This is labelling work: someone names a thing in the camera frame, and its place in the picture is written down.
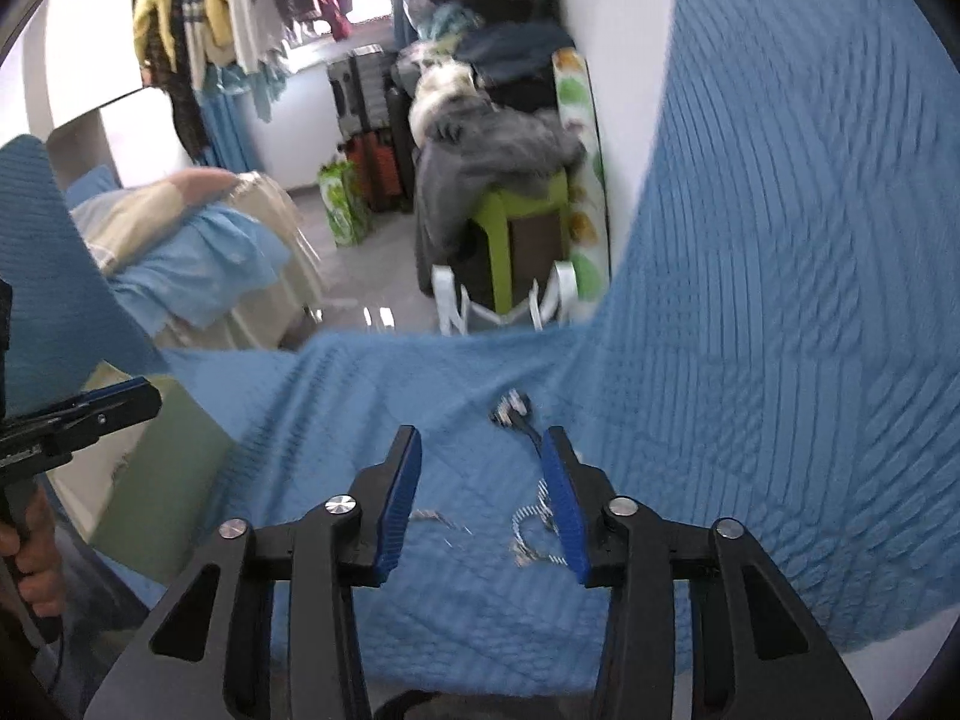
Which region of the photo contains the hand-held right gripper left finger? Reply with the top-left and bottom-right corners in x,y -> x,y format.
82,424 -> 423,720

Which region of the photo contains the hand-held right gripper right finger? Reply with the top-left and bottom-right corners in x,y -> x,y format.
541,426 -> 875,720

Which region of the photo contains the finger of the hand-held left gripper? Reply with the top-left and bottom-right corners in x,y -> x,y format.
30,377 -> 163,460

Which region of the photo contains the patterned cord bracelet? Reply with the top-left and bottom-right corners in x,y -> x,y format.
510,480 -> 572,568

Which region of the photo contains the light green cardboard box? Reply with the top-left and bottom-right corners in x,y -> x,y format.
45,360 -> 237,586

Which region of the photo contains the person's left hand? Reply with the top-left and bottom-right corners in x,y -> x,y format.
0,499 -> 67,622

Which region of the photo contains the green shopping bag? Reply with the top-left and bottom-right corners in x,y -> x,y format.
316,156 -> 376,248

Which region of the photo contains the green plastic stool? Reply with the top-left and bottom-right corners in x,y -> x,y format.
469,171 -> 572,316

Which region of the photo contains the red suitcase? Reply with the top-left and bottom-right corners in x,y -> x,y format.
341,131 -> 400,215

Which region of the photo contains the rolled printed mat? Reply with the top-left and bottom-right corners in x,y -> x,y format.
551,49 -> 613,302

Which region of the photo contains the white cabinet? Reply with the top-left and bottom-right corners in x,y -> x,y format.
22,0 -> 197,190

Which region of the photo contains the black suitcase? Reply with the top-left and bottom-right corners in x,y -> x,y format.
385,82 -> 422,205

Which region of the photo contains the grey cloth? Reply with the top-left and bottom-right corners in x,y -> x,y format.
414,109 -> 588,293

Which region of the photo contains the grey suitcase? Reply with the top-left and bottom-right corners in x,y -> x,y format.
327,47 -> 398,140

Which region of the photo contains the row of hanging clothes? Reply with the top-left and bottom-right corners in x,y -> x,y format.
133,0 -> 392,160

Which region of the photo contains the white puffy jacket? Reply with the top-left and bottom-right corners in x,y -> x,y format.
409,60 -> 482,140

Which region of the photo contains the pile of clothes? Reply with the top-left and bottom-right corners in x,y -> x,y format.
386,0 -> 580,121

